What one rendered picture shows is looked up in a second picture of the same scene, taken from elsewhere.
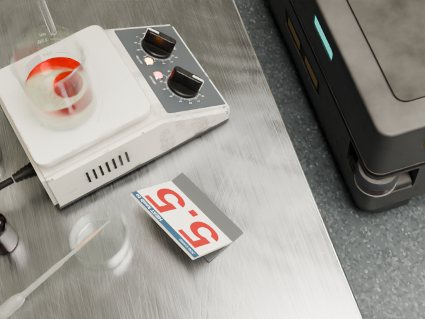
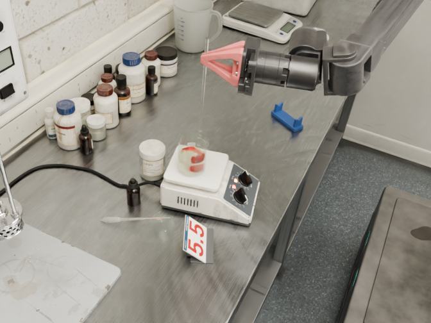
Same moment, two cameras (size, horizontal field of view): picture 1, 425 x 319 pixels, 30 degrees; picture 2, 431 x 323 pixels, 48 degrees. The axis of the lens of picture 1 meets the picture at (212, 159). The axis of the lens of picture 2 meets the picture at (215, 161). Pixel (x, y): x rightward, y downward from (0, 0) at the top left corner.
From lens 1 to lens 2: 0.39 m
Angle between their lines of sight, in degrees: 29
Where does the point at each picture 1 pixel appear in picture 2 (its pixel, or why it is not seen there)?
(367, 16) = (381, 280)
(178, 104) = (231, 200)
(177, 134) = (222, 211)
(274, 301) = (199, 293)
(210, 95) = (247, 209)
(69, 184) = (169, 196)
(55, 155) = (171, 179)
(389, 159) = not seen: outside the picture
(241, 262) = (201, 272)
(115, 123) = (200, 184)
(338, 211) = not seen: outside the picture
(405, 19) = (399, 295)
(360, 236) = not seen: outside the picture
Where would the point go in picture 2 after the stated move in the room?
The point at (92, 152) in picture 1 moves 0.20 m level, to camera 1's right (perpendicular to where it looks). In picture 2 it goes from (185, 189) to (267, 237)
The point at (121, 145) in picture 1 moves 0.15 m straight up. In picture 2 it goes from (197, 195) to (201, 138)
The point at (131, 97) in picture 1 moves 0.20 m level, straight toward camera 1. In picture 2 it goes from (214, 181) to (164, 247)
